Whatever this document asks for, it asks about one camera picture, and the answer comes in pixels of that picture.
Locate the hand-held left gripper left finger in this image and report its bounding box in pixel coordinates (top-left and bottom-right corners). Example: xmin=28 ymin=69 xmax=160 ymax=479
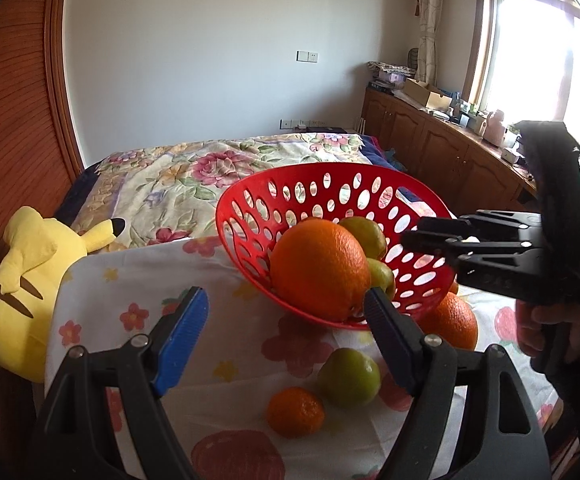
xmin=34 ymin=286 xmax=209 ymax=480

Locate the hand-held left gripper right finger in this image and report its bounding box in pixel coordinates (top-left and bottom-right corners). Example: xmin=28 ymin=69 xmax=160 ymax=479
xmin=363 ymin=287 xmax=553 ymax=480

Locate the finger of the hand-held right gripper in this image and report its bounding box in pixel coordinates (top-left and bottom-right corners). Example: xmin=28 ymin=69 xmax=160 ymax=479
xmin=401 ymin=230 xmax=475 ymax=267
xmin=415 ymin=211 xmax=543 ymax=243

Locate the yellow-green pear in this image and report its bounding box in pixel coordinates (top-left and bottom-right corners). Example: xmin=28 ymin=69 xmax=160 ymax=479
xmin=366 ymin=258 xmax=397 ymax=303

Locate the yellow-green lemon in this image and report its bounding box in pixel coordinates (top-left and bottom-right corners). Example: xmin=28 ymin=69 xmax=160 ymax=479
xmin=337 ymin=215 xmax=388 ymax=261

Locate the large orange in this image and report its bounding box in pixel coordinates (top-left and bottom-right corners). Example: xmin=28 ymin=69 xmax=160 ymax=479
xmin=269 ymin=218 xmax=372 ymax=323
xmin=417 ymin=291 xmax=479 ymax=352

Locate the red perforated plastic basket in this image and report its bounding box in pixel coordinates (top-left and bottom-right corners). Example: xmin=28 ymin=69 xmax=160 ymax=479
xmin=215 ymin=162 xmax=458 ymax=332

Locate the person's right hand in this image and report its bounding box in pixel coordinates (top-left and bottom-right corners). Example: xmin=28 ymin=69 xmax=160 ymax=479
xmin=516 ymin=292 xmax=580 ymax=377

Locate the round green lime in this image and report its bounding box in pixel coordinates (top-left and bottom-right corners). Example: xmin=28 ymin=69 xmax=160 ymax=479
xmin=317 ymin=347 xmax=381 ymax=408

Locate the wooden cabinet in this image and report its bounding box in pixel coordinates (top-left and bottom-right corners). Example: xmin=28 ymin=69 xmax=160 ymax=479
xmin=360 ymin=86 xmax=540 ymax=211

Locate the teal cloth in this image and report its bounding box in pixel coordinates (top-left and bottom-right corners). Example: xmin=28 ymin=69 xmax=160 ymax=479
xmin=385 ymin=147 xmax=411 ymax=172

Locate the white strawberry print cloth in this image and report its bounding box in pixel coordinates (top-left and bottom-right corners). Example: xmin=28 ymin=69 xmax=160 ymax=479
xmin=45 ymin=234 xmax=560 ymax=480

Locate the cardboard box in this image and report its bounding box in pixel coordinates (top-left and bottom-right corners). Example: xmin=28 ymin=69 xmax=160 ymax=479
xmin=402 ymin=78 xmax=453 ymax=111

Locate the wooden framed window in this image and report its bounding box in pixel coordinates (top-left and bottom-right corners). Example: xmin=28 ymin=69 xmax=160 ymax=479
xmin=468 ymin=0 xmax=580 ymax=203

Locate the yellow plush toy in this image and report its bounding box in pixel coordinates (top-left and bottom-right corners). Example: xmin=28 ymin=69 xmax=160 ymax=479
xmin=0 ymin=205 xmax=127 ymax=384

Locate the floral blanket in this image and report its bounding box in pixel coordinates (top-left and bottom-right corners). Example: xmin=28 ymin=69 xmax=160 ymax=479
xmin=67 ymin=132 xmax=371 ymax=257

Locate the folded patterned cloth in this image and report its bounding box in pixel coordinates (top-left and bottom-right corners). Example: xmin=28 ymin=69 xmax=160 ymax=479
xmin=367 ymin=60 xmax=417 ymax=74

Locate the patterned curtain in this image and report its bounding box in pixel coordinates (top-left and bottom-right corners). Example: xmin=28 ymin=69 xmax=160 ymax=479
xmin=416 ymin=0 xmax=446 ymax=89

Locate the wooden slatted wardrobe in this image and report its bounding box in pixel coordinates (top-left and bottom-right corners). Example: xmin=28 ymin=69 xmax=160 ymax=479
xmin=0 ymin=0 xmax=87 ymax=480

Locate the wall power socket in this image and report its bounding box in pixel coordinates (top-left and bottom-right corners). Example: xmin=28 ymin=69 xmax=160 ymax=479
xmin=279 ymin=117 xmax=329 ymax=131

